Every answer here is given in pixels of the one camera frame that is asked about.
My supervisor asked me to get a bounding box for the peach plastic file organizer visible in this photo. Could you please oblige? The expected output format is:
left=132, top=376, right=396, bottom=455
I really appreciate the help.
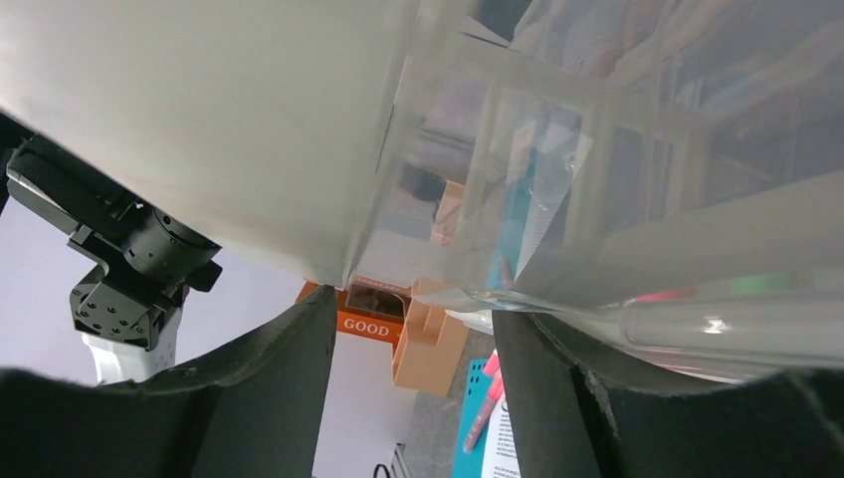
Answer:
left=391, top=181, right=471, bottom=398

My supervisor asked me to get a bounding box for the white pink-capped marker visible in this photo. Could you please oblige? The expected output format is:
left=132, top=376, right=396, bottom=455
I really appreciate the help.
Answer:
left=483, top=349, right=501, bottom=377

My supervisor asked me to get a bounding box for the orange Good Morning book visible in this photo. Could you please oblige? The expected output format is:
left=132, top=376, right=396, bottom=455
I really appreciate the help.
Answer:
left=335, top=277, right=411, bottom=350

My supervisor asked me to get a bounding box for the blue plastic folder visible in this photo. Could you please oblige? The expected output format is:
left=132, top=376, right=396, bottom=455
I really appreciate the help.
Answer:
left=451, top=358, right=492, bottom=477

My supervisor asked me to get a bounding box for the white drawer organizer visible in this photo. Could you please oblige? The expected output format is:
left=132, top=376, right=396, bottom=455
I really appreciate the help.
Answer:
left=1, top=1, right=843, bottom=381

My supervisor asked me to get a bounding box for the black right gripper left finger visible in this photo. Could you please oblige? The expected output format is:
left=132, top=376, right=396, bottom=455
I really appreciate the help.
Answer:
left=1, top=286, right=337, bottom=477

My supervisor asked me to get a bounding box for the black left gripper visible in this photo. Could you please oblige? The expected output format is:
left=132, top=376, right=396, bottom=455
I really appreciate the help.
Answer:
left=1, top=115, right=222, bottom=351

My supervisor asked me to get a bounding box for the clear pink pen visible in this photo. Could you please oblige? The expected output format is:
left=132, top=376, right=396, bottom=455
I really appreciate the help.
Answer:
left=462, top=370, right=504, bottom=453

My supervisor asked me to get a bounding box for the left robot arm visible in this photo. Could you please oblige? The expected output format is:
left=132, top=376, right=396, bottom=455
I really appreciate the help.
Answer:
left=1, top=115, right=222, bottom=384

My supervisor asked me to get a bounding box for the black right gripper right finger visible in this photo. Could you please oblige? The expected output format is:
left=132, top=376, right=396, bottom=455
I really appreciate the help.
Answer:
left=493, top=311, right=843, bottom=477

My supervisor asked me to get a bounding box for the pink clipboard with paper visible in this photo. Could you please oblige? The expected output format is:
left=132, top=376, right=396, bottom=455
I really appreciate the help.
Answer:
left=481, top=395, right=522, bottom=478

